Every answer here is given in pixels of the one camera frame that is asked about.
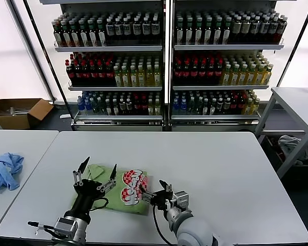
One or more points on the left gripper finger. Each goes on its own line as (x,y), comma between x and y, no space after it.
(84,165)
(114,173)

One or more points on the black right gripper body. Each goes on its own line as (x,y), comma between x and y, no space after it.
(162,199)

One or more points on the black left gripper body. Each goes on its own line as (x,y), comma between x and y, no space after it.
(87,192)

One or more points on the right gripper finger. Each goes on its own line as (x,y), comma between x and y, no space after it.
(166,187)
(149,196)

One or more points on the green printed t-shirt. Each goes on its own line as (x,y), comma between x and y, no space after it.
(114,202)

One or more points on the small white floor object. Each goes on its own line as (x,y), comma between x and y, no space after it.
(64,116)

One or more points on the blue label water bottle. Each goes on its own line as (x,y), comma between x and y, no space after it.
(88,107)
(80,107)
(184,107)
(176,107)

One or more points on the small dark tea bottle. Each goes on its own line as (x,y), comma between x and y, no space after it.
(122,107)
(109,109)
(226,106)
(116,109)
(212,109)
(219,106)
(206,109)
(129,107)

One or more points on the small red cap cola bottle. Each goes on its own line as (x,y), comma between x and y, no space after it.
(144,107)
(137,107)
(233,106)
(240,105)

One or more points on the open cardboard box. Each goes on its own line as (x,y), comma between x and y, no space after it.
(38,110)

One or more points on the small yellow drink bottle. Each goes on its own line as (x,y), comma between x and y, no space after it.
(255,106)
(157,109)
(151,109)
(248,107)

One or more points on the light blue crumpled garment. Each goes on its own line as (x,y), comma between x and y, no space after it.
(5,176)

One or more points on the clear plastic packaging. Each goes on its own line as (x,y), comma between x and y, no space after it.
(15,112)

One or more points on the black storage crate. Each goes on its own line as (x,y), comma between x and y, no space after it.
(277,156)

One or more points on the grey metal shelf rack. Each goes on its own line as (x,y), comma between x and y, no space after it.
(228,46)
(107,48)

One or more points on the green cap tea bottle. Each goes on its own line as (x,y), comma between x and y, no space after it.
(208,33)
(198,33)
(67,38)
(226,33)
(180,33)
(76,38)
(93,38)
(102,38)
(84,38)
(217,33)
(59,38)
(189,33)

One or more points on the grey crumpled cloth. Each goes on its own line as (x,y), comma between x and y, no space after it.
(288,143)

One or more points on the white cap dark tea bottle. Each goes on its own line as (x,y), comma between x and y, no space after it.
(255,27)
(283,27)
(264,27)
(110,29)
(137,29)
(127,29)
(273,27)
(155,29)
(119,29)
(146,29)
(236,27)
(246,27)

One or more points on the grey side table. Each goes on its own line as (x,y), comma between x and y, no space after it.
(292,102)

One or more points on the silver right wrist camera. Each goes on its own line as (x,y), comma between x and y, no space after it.
(181,198)

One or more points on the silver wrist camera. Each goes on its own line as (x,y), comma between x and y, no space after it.
(181,198)
(65,225)

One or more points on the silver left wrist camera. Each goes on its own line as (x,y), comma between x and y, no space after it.
(65,225)

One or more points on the black slanted frame pole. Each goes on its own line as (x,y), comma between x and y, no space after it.
(299,38)
(45,51)

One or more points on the grey slanted frame pole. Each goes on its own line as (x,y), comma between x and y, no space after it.
(33,51)

